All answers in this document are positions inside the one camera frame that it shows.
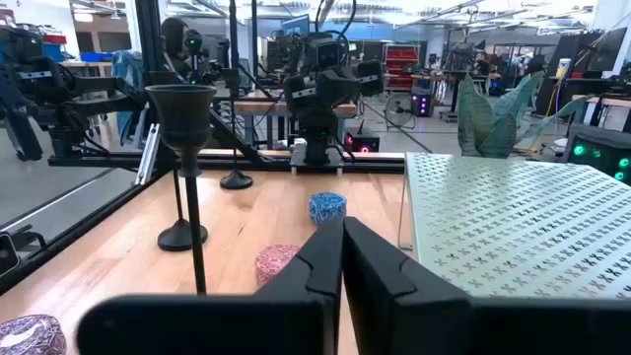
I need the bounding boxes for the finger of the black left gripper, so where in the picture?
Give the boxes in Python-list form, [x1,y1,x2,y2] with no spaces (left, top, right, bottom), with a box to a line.
[283,73,319,115]
[353,58,386,98]

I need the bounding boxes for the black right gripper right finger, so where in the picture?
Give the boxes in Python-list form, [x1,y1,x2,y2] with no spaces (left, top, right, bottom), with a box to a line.
[342,215,631,355]

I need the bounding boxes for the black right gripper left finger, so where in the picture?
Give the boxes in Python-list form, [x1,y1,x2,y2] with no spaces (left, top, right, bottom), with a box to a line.
[76,218,345,355]

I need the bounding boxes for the pink patterned tin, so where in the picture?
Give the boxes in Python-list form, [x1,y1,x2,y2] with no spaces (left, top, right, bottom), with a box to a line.
[254,244,302,289]

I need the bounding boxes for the blue patterned tin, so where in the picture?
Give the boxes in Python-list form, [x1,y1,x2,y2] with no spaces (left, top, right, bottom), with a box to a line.
[308,191,348,227]

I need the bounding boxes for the maroon patterned tin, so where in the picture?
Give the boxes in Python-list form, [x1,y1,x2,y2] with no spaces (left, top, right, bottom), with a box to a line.
[0,314,68,355]

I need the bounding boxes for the wooden workbench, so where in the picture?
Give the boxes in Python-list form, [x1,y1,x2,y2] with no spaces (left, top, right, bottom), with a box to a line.
[234,88,359,149]

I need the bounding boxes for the red storage bin rack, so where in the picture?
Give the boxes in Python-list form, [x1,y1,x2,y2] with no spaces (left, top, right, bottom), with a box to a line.
[383,42,420,93]

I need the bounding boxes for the round floor fan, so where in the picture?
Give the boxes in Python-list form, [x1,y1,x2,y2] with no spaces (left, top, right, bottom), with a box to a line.
[383,92,416,130]

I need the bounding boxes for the black computer purple lights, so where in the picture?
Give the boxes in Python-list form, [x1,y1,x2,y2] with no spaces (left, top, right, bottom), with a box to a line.
[410,91,434,118]

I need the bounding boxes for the black computer pink lights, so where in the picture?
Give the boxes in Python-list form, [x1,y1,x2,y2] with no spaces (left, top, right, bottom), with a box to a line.
[343,126,381,153]

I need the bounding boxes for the green snake plant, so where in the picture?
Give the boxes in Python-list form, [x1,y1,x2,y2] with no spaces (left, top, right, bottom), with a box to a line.
[456,71,591,160]

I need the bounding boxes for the person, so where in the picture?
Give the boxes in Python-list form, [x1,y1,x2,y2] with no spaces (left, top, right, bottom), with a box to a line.
[160,17,198,83]

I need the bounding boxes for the green perforated metal shelf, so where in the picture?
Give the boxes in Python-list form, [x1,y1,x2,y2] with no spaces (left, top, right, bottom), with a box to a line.
[397,151,631,301]

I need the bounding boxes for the teal cloth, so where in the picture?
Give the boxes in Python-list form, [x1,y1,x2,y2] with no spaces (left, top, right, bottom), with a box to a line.
[110,48,147,147]

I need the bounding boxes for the black computer green lights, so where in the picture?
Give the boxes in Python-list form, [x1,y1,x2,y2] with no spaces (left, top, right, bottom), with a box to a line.
[561,122,631,186]

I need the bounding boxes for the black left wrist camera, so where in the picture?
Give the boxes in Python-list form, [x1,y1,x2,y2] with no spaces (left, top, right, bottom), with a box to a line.
[304,36,342,70]

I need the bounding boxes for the silver corner bracket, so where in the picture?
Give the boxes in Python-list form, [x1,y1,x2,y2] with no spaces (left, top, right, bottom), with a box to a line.
[135,122,162,186]

